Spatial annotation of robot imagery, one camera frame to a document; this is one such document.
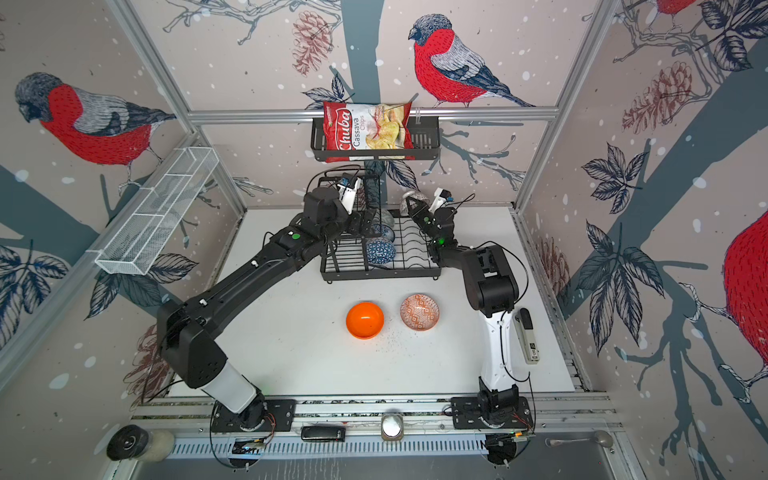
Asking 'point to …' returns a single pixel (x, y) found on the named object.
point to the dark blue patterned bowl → (380, 252)
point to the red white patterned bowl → (419, 312)
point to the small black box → (323, 433)
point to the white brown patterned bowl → (403, 205)
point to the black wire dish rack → (399, 247)
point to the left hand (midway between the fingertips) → (360, 203)
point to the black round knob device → (131, 442)
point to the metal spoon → (601, 437)
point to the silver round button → (392, 426)
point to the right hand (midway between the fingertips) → (399, 202)
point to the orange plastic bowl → (365, 320)
